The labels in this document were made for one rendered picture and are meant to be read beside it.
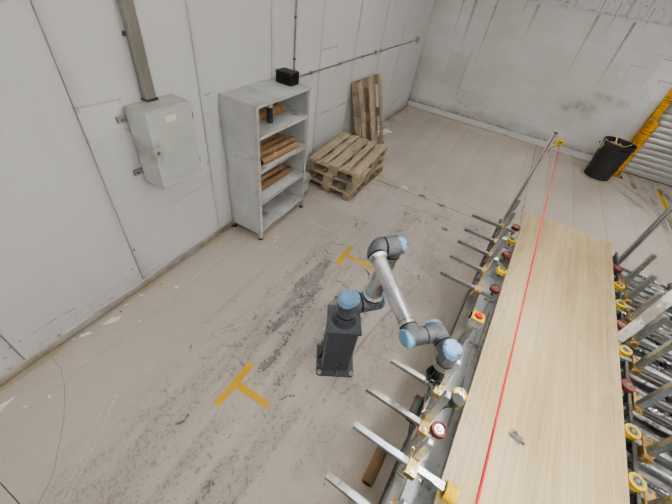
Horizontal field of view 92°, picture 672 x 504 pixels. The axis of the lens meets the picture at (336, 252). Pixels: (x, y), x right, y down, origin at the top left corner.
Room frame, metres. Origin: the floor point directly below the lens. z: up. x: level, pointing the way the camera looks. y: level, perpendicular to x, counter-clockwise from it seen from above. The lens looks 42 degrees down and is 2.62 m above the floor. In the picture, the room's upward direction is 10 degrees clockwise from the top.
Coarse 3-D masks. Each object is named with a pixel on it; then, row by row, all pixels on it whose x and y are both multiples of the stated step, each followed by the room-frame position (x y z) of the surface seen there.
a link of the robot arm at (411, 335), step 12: (384, 240) 1.47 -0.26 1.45; (372, 252) 1.37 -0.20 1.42; (384, 252) 1.38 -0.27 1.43; (384, 264) 1.30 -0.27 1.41; (384, 276) 1.23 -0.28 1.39; (384, 288) 1.18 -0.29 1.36; (396, 288) 1.16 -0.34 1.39; (396, 300) 1.09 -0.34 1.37; (396, 312) 1.04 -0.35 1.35; (408, 312) 1.04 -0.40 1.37; (408, 324) 0.97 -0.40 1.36; (408, 336) 0.91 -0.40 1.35; (420, 336) 0.92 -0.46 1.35
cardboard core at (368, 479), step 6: (378, 450) 0.82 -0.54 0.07; (378, 456) 0.78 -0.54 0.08; (384, 456) 0.79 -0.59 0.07; (372, 462) 0.73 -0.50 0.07; (378, 462) 0.74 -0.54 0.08; (372, 468) 0.70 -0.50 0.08; (378, 468) 0.71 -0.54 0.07; (366, 474) 0.66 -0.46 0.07; (372, 474) 0.66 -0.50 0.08; (366, 480) 0.62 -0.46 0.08; (372, 480) 0.63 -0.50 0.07
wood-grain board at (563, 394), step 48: (528, 240) 2.51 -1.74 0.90; (576, 240) 2.65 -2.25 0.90; (528, 288) 1.86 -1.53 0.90; (576, 288) 1.96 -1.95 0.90; (528, 336) 1.40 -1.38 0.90; (576, 336) 1.47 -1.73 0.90; (480, 384) 0.99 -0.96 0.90; (528, 384) 1.04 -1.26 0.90; (576, 384) 1.09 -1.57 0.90; (480, 432) 0.72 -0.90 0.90; (528, 432) 0.76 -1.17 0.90; (576, 432) 0.80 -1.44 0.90; (624, 432) 0.85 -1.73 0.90; (480, 480) 0.50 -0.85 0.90; (528, 480) 0.53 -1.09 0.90; (576, 480) 0.57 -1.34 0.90; (624, 480) 0.61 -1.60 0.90
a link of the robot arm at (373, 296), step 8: (392, 240) 1.48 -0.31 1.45; (400, 240) 1.49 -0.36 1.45; (392, 248) 1.44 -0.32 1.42; (400, 248) 1.46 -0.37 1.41; (392, 256) 1.45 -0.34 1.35; (392, 264) 1.47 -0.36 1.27; (376, 280) 1.49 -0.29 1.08; (368, 288) 1.53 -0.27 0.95; (376, 288) 1.49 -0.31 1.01; (368, 296) 1.51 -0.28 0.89; (376, 296) 1.50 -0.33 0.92; (384, 296) 1.57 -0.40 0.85; (368, 304) 1.49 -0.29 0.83; (376, 304) 1.50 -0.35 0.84; (384, 304) 1.54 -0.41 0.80
